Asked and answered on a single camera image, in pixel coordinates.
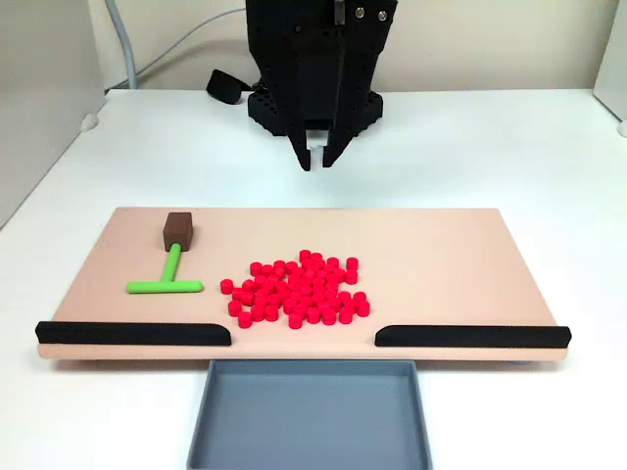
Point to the red small cylinder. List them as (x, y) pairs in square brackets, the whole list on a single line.
[(351, 276), (249, 285), (290, 304), (318, 294), (238, 294), (352, 263), (271, 312), (313, 314), (332, 284), (349, 304), (281, 286), (267, 290), (346, 314), (316, 258), (313, 303), (333, 295), (274, 278), (321, 268), (329, 316), (250, 297), (301, 308), (335, 304), (344, 297), (303, 291), (234, 307), (275, 298), (295, 320), (332, 263), (226, 286), (362, 307), (262, 299), (255, 268), (359, 296), (279, 266), (338, 274), (318, 281), (291, 267), (294, 294), (296, 279), (267, 270), (258, 313), (305, 255), (324, 304), (244, 319), (261, 281)]

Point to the pink board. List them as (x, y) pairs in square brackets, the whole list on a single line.
[(441, 269)]

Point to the white round foot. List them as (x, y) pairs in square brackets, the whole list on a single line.
[(622, 128), (89, 121)]

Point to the white partition panel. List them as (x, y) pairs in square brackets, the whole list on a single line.
[(39, 98)]

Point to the grey tray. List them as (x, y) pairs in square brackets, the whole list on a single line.
[(308, 421)]

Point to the blue board foot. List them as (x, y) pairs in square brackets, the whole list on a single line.
[(521, 363)]

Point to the black edge rail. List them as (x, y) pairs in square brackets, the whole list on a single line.
[(470, 336), (132, 334)]

